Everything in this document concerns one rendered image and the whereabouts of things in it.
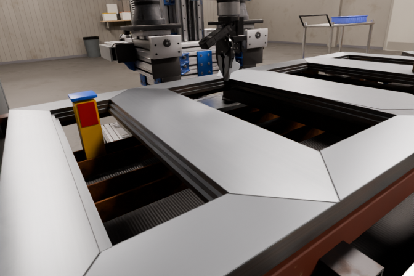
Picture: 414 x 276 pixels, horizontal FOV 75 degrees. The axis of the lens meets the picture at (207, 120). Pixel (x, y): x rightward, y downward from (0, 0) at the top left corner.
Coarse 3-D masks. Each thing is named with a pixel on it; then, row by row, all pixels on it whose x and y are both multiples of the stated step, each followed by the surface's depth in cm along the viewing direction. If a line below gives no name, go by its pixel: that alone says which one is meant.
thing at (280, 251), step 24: (288, 72) 115; (336, 72) 110; (360, 72) 103; (384, 72) 97; (288, 96) 78; (312, 96) 72; (120, 120) 67; (360, 120) 61; (384, 120) 58; (144, 144) 54; (72, 168) 43; (168, 168) 46; (192, 168) 41; (408, 168) 41; (216, 192) 35; (360, 192) 34; (96, 216) 34; (336, 216) 32; (288, 240) 27; (264, 264) 26
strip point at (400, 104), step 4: (404, 96) 68; (408, 96) 67; (412, 96) 67; (396, 100) 65; (400, 100) 64; (404, 100) 64; (408, 100) 64; (412, 100) 64; (388, 104) 62; (392, 104) 62; (396, 104) 62; (400, 104) 62; (404, 104) 62; (408, 104) 62; (412, 104) 62; (380, 108) 60; (384, 108) 60; (388, 108) 60; (392, 108) 59; (396, 108) 59; (400, 108) 59; (404, 108) 59; (408, 108) 59; (412, 108) 59
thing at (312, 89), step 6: (312, 84) 83; (318, 84) 83; (324, 84) 82; (330, 84) 82; (336, 84) 82; (342, 84) 81; (294, 90) 78; (300, 90) 78; (306, 90) 77; (312, 90) 77; (318, 90) 77; (324, 90) 76
